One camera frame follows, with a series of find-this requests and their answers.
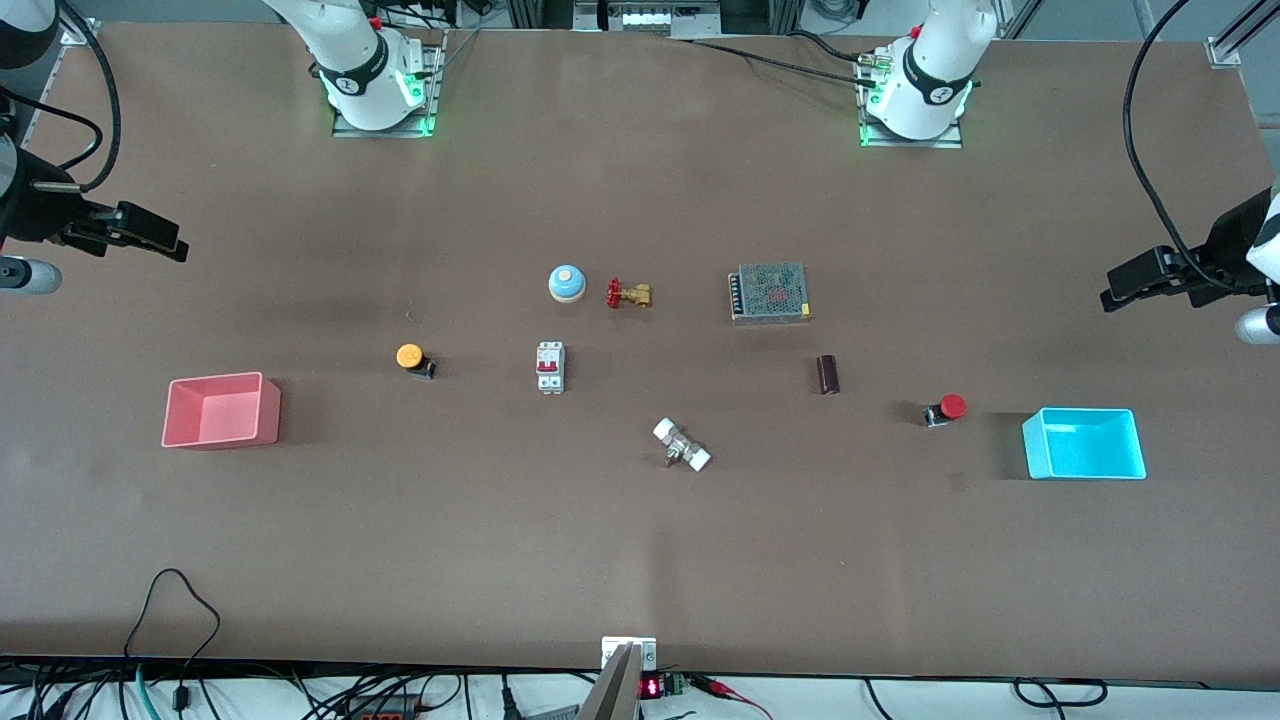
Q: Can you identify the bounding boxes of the cyan plastic box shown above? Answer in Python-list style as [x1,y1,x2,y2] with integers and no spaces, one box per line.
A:
[1021,407,1148,481]

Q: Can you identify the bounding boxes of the pink plastic box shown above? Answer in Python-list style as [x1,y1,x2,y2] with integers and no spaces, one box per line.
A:
[161,372,282,449]

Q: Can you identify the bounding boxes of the metal mesh power supply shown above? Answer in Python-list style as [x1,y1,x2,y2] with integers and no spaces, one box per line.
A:
[727,262,812,326]

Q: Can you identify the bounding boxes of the white metal pipe fitting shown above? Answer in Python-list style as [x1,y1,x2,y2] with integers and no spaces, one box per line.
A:
[652,417,713,473]

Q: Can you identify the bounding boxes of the white power strip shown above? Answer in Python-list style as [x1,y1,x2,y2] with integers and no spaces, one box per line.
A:
[574,0,723,37]

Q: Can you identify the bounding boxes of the red clip lead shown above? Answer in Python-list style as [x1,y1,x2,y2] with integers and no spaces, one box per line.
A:
[698,677,777,720]

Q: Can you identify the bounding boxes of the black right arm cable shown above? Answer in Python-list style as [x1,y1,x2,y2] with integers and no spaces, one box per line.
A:
[0,0,122,194]

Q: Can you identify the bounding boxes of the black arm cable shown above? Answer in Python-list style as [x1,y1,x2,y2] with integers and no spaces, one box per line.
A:
[0,0,122,194]
[1122,0,1206,269]

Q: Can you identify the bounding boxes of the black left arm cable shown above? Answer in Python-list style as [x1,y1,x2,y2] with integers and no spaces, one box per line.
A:
[1122,0,1206,269]

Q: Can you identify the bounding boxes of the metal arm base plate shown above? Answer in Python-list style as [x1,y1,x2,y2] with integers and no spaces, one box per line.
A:
[858,58,964,150]
[332,40,443,139]

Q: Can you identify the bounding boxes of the thin black looped cable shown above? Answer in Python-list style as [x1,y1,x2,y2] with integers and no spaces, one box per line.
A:
[124,567,222,720]

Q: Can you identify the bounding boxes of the black coiled cable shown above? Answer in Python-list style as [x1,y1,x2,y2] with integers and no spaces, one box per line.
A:
[1012,677,1109,709]

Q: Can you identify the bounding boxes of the black cable across table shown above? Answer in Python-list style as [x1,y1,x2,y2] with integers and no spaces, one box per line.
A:
[688,38,883,89]

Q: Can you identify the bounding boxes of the silver metal bracket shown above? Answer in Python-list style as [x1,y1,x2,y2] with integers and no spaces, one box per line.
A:
[601,636,659,673]

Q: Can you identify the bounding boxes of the grey camera pole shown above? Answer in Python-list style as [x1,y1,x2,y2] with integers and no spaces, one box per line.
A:
[577,643,642,720]

